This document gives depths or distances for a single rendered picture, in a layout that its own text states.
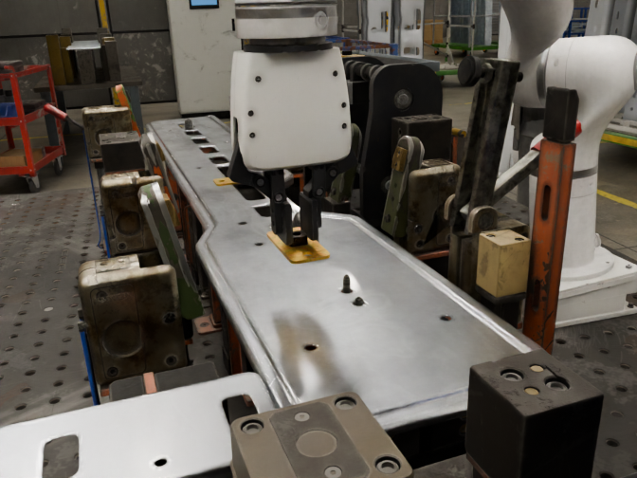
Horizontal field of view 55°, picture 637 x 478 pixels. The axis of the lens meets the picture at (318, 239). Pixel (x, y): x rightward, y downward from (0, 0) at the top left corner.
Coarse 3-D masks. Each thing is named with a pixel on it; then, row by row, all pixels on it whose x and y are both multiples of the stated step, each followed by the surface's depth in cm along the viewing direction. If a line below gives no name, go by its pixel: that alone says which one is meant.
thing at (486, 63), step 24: (480, 72) 57; (504, 72) 58; (480, 96) 61; (504, 96) 59; (480, 120) 62; (504, 120) 60; (480, 144) 62; (480, 168) 60; (456, 192) 64; (480, 192) 61; (456, 216) 65
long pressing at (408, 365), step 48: (192, 144) 132; (192, 192) 98; (240, 240) 76; (336, 240) 75; (384, 240) 74; (240, 288) 63; (288, 288) 63; (336, 288) 62; (384, 288) 62; (432, 288) 61; (240, 336) 55; (288, 336) 54; (336, 336) 53; (384, 336) 53; (432, 336) 53; (480, 336) 52; (288, 384) 47; (336, 384) 46; (384, 384) 46; (432, 384) 46
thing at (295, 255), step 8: (272, 232) 61; (296, 232) 58; (304, 232) 58; (272, 240) 59; (280, 240) 59; (296, 240) 57; (304, 240) 57; (280, 248) 57; (288, 248) 57; (296, 248) 57; (304, 248) 57; (312, 248) 57; (320, 248) 56; (288, 256) 55; (296, 256) 55; (304, 256) 55; (312, 256) 55; (320, 256) 55; (328, 256) 55; (296, 264) 54
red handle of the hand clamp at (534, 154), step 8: (576, 128) 64; (576, 136) 64; (536, 144) 64; (536, 152) 64; (520, 160) 64; (528, 160) 64; (536, 160) 64; (512, 168) 64; (520, 168) 63; (528, 168) 64; (536, 168) 64; (504, 176) 64; (512, 176) 63; (520, 176) 64; (496, 184) 64; (504, 184) 63; (512, 184) 64; (496, 192) 63; (504, 192) 64; (496, 200) 64; (464, 208) 64; (464, 216) 63
